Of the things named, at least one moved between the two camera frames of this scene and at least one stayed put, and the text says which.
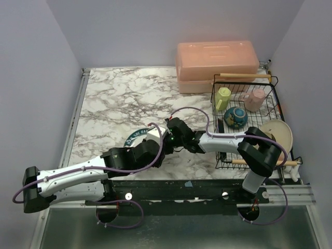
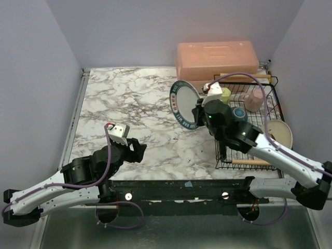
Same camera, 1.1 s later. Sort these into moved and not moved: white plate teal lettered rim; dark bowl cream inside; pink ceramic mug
Moved: white plate teal lettered rim
Not moved: pink ceramic mug; dark bowl cream inside
